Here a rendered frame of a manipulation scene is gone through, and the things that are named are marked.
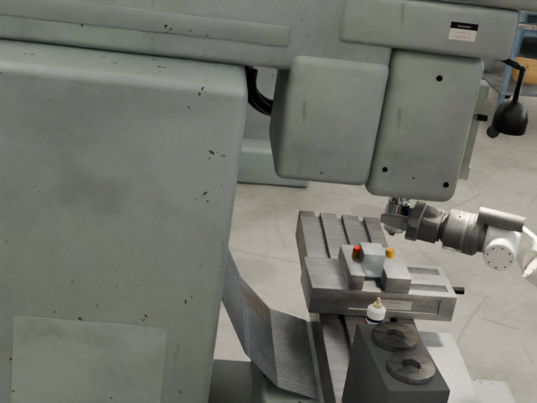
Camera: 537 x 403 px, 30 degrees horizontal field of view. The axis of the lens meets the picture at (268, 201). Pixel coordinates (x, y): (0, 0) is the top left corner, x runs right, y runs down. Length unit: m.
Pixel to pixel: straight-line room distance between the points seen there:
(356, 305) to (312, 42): 0.73
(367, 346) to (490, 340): 2.36
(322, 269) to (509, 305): 2.24
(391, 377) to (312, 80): 0.57
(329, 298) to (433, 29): 0.74
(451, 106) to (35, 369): 0.97
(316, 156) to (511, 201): 3.72
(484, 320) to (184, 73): 2.78
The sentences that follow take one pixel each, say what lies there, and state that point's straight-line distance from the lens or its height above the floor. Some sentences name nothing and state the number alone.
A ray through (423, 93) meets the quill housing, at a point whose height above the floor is 1.55.
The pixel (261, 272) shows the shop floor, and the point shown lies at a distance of 4.40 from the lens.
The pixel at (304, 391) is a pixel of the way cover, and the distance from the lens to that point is 2.21.
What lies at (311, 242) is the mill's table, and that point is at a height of 0.93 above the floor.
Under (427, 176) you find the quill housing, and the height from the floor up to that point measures 1.37.
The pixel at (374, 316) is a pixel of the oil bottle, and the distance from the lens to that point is 2.25.
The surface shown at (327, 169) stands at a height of 1.37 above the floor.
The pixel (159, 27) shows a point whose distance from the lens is 1.88.
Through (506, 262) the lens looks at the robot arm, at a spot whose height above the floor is 1.22.
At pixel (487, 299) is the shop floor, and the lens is 4.56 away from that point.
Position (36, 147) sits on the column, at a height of 1.41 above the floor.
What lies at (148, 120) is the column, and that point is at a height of 1.48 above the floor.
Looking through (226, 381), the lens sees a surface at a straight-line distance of 2.43.
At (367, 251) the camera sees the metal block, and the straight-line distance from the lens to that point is 2.36.
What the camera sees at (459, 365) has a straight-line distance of 2.45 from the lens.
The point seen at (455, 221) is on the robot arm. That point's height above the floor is 1.27.
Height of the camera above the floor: 2.14
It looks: 25 degrees down
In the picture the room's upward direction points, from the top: 8 degrees clockwise
